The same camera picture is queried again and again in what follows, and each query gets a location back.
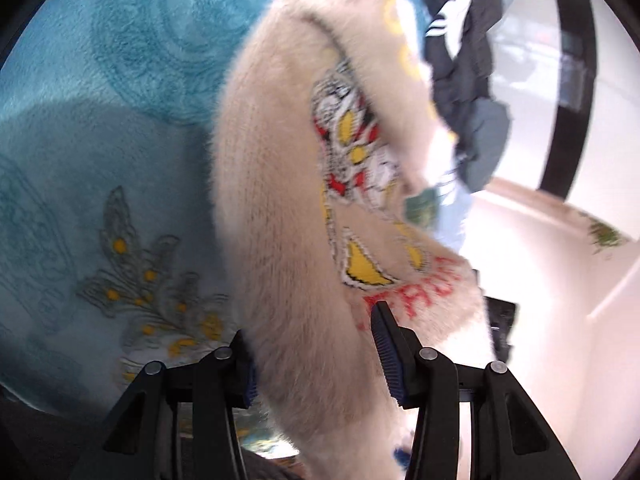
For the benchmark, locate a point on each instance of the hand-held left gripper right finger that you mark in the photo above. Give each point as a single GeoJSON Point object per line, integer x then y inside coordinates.
{"type": "Point", "coordinates": [389, 355]}

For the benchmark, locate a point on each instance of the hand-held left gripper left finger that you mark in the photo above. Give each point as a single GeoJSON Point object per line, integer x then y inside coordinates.
{"type": "Point", "coordinates": [245, 380]}

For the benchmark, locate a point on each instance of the cream fuzzy cartoon sweater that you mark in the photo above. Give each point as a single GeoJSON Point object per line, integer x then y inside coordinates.
{"type": "Point", "coordinates": [280, 200]}

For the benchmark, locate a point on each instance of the black box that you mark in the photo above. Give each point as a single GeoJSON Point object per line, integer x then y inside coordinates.
{"type": "Point", "coordinates": [501, 325]}

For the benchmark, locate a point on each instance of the light blue garment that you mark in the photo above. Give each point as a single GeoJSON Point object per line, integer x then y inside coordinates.
{"type": "Point", "coordinates": [452, 205]}

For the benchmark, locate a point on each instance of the small green plant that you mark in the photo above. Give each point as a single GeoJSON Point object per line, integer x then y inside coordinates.
{"type": "Point", "coordinates": [605, 235]}

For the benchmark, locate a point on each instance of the teal floral plush blanket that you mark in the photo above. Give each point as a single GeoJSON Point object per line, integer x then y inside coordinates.
{"type": "Point", "coordinates": [100, 160]}

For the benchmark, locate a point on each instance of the dark navy striped garment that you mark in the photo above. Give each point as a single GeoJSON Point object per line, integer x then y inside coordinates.
{"type": "Point", "coordinates": [465, 60]}

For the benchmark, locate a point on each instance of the black window frame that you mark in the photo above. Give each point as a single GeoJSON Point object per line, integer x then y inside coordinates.
{"type": "Point", "coordinates": [570, 75]}

